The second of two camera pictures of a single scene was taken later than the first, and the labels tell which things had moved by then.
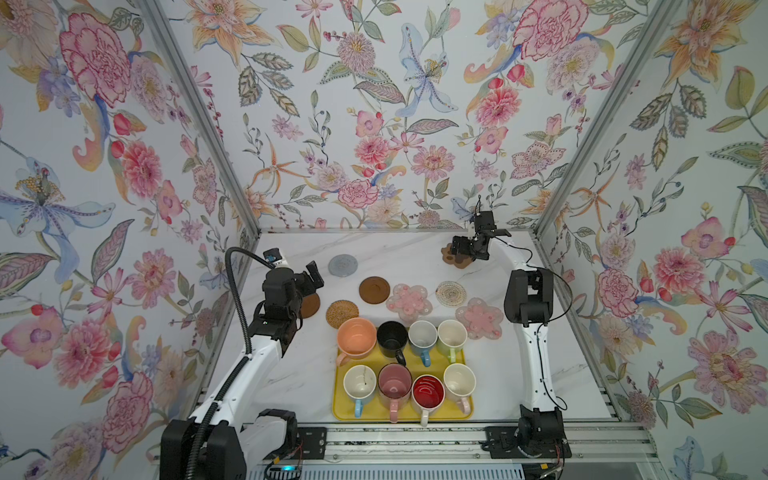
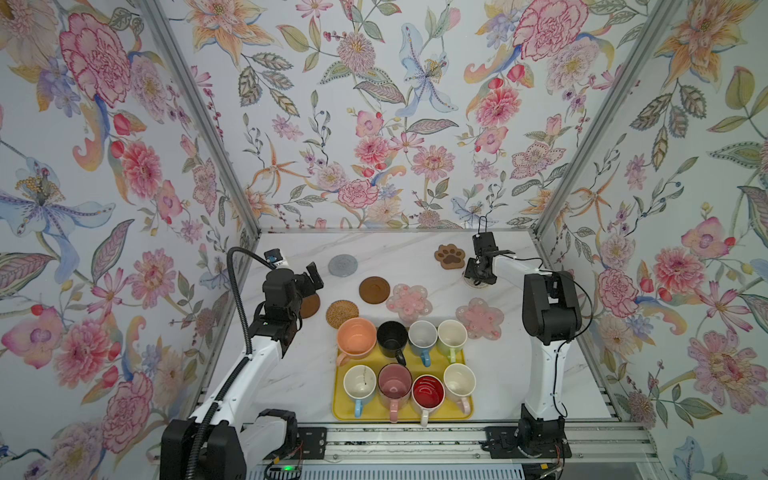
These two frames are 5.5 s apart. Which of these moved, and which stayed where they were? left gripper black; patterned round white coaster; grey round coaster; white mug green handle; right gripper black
Moved: right gripper black; patterned round white coaster
Stayed: white mug green handle; left gripper black; grey round coaster
